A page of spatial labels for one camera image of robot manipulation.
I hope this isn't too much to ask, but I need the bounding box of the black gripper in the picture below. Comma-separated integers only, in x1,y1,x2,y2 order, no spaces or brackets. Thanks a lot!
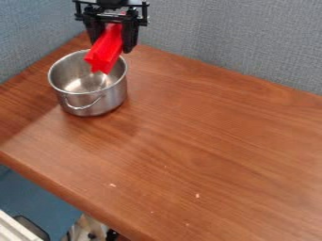
72,0,150,54

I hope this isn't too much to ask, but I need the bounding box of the red star-shaped block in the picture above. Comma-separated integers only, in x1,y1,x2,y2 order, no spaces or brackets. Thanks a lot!
84,24,123,74

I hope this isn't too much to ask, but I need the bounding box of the metal pot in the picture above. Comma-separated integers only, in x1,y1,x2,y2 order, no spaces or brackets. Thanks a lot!
48,49,129,117

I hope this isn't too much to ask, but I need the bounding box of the white striped object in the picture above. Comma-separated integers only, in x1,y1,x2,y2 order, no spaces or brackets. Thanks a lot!
0,210,51,241

